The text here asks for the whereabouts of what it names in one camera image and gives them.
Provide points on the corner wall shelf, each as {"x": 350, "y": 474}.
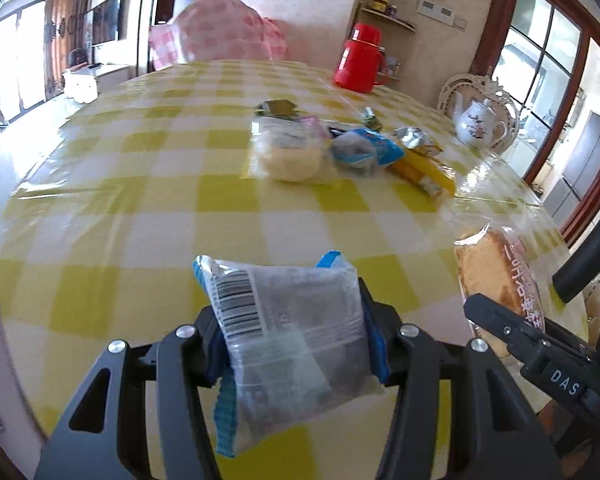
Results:
{"x": 387, "y": 17}

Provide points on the grey refrigerator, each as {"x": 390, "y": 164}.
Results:
{"x": 590, "y": 160}

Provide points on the silver snack packet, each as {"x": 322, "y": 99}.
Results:
{"x": 412, "y": 136}

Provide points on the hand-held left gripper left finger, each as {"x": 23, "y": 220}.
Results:
{"x": 212, "y": 360}

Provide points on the yellow-lid jar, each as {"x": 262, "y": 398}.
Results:
{"x": 378, "y": 4}

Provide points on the small blue box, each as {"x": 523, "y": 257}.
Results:
{"x": 391, "y": 65}

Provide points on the wall switch panel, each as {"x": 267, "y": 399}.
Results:
{"x": 440, "y": 12}

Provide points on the flat television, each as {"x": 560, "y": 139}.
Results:
{"x": 105, "y": 22}

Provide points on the dark green snack packet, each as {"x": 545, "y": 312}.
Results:
{"x": 277, "y": 107}

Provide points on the brown patterned curtain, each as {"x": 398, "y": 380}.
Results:
{"x": 65, "y": 35}

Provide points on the red thermos jug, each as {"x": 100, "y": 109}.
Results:
{"x": 357, "y": 65}

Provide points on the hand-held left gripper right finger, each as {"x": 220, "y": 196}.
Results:
{"x": 380, "y": 350}

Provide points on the small green candy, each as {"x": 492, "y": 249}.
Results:
{"x": 371, "y": 117}

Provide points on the white bun packet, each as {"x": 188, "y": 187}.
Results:
{"x": 290, "y": 157}

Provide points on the pink checked cloth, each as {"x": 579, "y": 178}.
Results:
{"x": 220, "y": 30}

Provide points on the blue snack packet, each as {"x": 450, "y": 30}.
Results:
{"x": 365, "y": 150}

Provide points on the clear dark-filled snack packet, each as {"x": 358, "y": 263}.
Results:
{"x": 290, "y": 330}

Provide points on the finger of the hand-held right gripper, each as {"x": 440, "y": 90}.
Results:
{"x": 587, "y": 255}
{"x": 505, "y": 327}

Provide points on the sandwich cake packet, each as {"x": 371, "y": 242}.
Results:
{"x": 490, "y": 270}

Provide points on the dark jar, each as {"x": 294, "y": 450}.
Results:
{"x": 392, "y": 10}

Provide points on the wooden framed glass door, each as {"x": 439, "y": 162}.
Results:
{"x": 545, "y": 60}

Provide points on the yellow checked tablecloth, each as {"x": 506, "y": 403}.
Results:
{"x": 130, "y": 210}

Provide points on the yellow snack packet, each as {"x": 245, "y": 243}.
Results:
{"x": 422, "y": 170}

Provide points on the white television cabinet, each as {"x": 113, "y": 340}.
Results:
{"x": 87, "y": 82}

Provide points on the white floral teapot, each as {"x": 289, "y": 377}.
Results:
{"x": 477, "y": 127}

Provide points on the white ornate chair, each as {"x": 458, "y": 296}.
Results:
{"x": 452, "y": 90}

